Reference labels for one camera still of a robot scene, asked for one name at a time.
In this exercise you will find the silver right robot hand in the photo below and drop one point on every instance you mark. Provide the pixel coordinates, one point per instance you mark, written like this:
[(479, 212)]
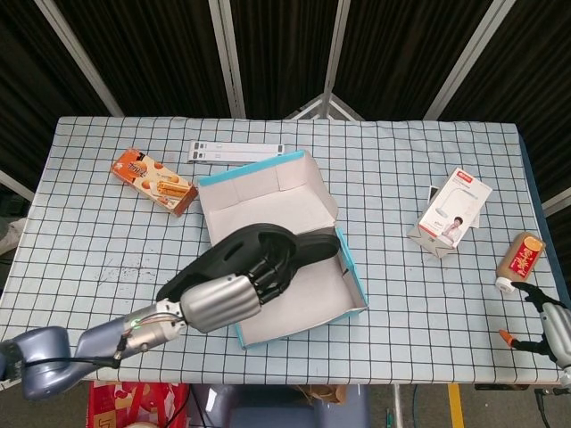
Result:
[(560, 330)]

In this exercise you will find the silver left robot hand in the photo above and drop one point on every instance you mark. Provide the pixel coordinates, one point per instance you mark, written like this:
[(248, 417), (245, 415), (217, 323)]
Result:
[(218, 303)]

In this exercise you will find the light blue shoe box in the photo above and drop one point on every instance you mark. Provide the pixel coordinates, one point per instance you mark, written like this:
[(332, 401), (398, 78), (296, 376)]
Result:
[(312, 303)]

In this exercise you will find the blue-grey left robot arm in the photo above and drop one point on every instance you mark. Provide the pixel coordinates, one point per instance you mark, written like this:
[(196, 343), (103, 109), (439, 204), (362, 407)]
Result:
[(44, 361)]

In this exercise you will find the red patterned bag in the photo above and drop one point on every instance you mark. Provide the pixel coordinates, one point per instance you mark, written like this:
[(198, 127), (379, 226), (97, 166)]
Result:
[(134, 405)]

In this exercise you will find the orange biscuit box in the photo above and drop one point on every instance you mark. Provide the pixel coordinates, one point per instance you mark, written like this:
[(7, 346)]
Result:
[(154, 183)]

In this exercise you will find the white flat strip box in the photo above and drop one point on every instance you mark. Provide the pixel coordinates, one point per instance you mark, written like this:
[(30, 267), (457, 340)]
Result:
[(214, 157)]

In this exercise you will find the white desk lamp box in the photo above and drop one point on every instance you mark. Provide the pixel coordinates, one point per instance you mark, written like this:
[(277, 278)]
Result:
[(450, 209)]

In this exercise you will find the grey shoe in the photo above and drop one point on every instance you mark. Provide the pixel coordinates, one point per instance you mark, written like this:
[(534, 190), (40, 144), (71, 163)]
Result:
[(11, 236)]

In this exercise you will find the brown bottle with orange label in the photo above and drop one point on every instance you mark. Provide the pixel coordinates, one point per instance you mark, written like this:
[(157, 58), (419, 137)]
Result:
[(519, 263)]

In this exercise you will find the blue checkered tablecloth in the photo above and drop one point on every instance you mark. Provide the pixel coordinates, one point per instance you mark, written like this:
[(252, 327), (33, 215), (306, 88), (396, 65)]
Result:
[(424, 321)]

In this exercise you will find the brown paper bag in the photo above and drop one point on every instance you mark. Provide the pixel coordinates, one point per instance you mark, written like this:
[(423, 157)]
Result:
[(325, 393)]

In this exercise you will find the white paper strip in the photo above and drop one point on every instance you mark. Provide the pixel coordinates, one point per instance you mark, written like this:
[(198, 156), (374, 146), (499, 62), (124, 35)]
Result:
[(232, 146)]

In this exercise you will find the metal table leg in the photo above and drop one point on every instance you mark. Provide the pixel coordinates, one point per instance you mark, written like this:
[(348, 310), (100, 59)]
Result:
[(397, 405)]

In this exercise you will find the black folding screen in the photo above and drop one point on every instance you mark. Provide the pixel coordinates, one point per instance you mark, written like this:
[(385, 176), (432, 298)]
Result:
[(156, 53)]

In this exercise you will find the silver screen foot bracket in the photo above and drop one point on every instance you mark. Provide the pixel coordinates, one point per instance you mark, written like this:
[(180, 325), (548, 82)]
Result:
[(308, 109)]

